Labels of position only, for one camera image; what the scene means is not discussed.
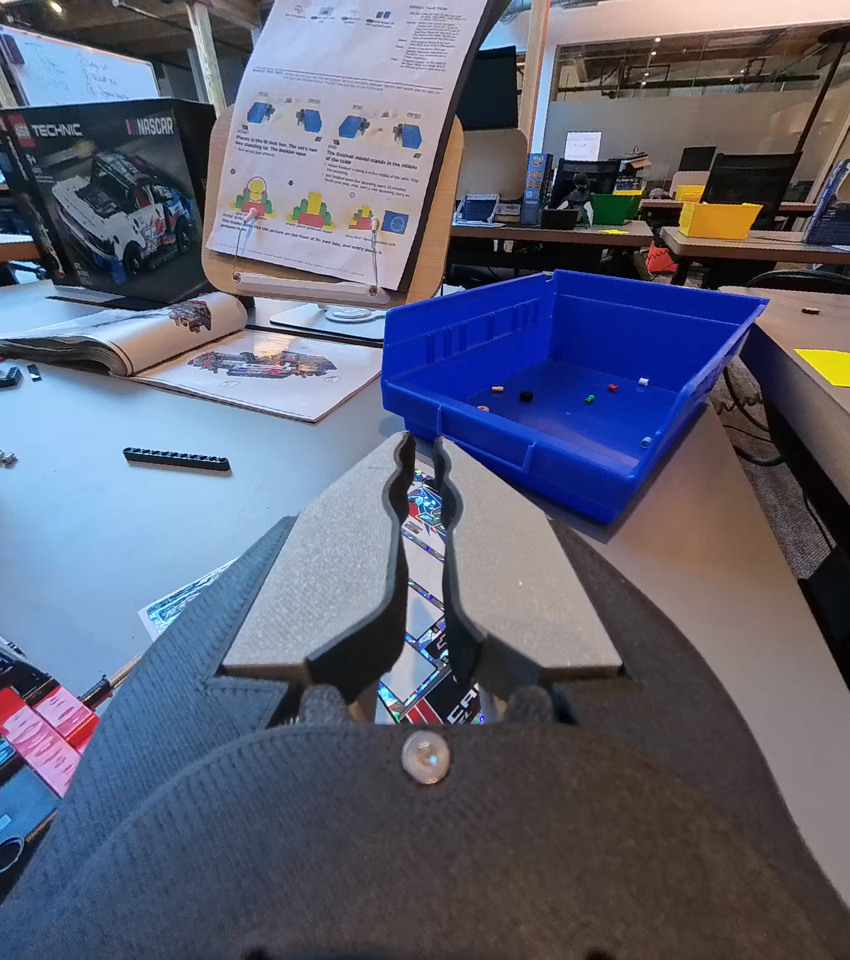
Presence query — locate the green plastic bin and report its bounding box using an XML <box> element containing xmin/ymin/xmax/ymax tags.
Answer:
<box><xmin>591</xmin><ymin>192</ymin><xmax>644</xmax><ymax>226</ymax></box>

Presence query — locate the large yellow plastic bin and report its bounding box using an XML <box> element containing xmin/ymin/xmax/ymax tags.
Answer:
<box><xmin>678</xmin><ymin>201</ymin><xmax>764</xmax><ymax>241</ymax></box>

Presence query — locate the open instruction booklet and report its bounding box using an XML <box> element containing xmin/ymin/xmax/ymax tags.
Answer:
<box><xmin>0</xmin><ymin>291</ymin><xmax>383</xmax><ymax>423</ymax></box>

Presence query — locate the holographic sticker sheet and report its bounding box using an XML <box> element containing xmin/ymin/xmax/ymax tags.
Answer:
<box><xmin>138</xmin><ymin>468</ymin><xmax>486</xmax><ymax>725</ymax></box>

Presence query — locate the white task instruction sheet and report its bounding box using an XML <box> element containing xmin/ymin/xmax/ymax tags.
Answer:
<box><xmin>207</xmin><ymin>0</ymin><xmax>490</xmax><ymax>294</ymax></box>

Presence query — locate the whiteboard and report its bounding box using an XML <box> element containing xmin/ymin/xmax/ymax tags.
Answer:
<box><xmin>0</xmin><ymin>22</ymin><xmax>161</xmax><ymax>108</ymax></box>

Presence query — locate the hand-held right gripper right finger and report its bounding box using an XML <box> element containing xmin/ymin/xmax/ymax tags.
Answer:
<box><xmin>432</xmin><ymin>437</ymin><xmax>625</xmax><ymax>714</ymax></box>

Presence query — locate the black monitor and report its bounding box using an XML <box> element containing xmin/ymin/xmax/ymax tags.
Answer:
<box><xmin>456</xmin><ymin>45</ymin><xmax>520</xmax><ymax>132</ymax></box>

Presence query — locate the black floor lamp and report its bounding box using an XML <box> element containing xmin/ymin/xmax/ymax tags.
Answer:
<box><xmin>796</xmin><ymin>21</ymin><xmax>850</xmax><ymax>155</ymax></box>

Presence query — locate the tall blue carton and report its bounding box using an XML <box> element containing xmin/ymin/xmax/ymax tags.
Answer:
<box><xmin>521</xmin><ymin>153</ymin><xmax>552</xmax><ymax>226</ymax></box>

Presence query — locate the black coiled cable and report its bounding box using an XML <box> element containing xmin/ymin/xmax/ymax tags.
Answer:
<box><xmin>713</xmin><ymin>360</ymin><xmax>786</xmax><ymax>466</ymax></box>

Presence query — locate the long black beam brick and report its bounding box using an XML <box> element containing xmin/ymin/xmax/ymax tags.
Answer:
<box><xmin>122</xmin><ymin>447</ymin><xmax>233</xmax><ymax>473</ymax></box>

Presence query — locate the black toy set box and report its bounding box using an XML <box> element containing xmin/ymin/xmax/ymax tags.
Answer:
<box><xmin>0</xmin><ymin>97</ymin><xmax>218</xmax><ymax>305</ymax></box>

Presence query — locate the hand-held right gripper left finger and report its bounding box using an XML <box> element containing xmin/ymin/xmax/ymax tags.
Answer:
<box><xmin>219</xmin><ymin>431</ymin><xmax>417</xmax><ymax>706</ymax></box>

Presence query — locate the wooden post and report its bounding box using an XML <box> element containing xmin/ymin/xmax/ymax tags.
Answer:
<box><xmin>186</xmin><ymin>0</ymin><xmax>230</xmax><ymax>114</ymax></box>

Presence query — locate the blue plastic bin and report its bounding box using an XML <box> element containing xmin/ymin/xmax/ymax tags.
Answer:
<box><xmin>381</xmin><ymin>268</ymin><xmax>770</xmax><ymax>524</ymax></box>

